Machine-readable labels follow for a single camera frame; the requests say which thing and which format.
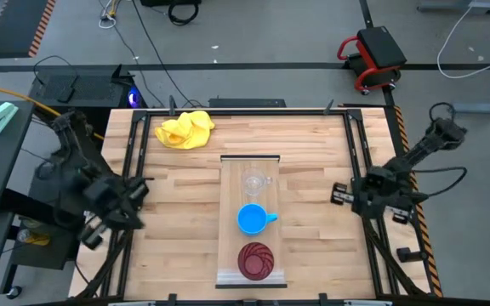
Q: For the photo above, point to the black computer tower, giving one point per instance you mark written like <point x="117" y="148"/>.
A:
<point x="96" y="89"/>

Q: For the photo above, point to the small black device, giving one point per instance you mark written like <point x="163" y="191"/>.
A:
<point x="66" y="94"/>

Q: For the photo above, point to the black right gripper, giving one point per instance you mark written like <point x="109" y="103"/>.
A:
<point x="377" y="191"/>

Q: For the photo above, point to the black aluminium table frame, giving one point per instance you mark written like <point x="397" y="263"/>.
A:
<point x="270" y="111"/>

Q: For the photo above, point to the clear glass mug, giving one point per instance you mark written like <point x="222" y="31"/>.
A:
<point x="253" y="180"/>

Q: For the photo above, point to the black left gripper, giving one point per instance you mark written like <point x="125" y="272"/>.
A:
<point x="115" y="202"/>

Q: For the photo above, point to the blue plastic mug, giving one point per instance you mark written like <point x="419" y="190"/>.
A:
<point x="251" y="219"/>

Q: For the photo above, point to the black caster wheel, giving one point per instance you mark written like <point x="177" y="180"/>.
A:
<point x="14" y="292"/>

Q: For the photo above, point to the yellow crumpled cloth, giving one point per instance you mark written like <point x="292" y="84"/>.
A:
<point x="185" y="132"/>

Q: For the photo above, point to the black mat with orange stripes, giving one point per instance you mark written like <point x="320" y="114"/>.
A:
<point x="15" y="25"/>

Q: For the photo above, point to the black power strip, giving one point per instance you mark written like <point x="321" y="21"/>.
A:
<point x="247" y="103"/>

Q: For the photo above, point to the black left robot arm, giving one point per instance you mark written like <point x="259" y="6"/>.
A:
<point x="75" y="149"/>

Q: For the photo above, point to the clear bottle with yellow label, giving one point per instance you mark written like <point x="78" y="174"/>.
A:
<point x="36" y="239"/>

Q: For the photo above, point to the dark red ribbed cup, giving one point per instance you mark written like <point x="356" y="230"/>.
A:
<point x="255" y="261"/>

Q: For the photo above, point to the grey table foot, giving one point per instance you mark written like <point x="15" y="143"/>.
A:
<point x="457" y="6"/>
<point x="483" y="108"/>

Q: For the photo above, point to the wooden shelf board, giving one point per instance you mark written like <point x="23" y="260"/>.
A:
<point x="230" y="204"/>

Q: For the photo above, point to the black cart shelf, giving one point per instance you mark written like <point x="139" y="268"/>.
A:
<point x="41" y="255"/>

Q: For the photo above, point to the orange black hazard tape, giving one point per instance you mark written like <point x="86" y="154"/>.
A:
<point x="424" y="238"/>

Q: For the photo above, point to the red and black rolling stool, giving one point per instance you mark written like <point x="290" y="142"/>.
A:
<point x="379" y="47"/>

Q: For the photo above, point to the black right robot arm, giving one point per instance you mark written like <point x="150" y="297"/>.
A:
<point x="436" y="140"/>

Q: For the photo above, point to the black clamp knob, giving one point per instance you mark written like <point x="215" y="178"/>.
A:
<point x="406" y="254"/>

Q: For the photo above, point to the mint green stapler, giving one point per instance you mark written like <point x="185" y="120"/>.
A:
<point x="0" y="117"/>

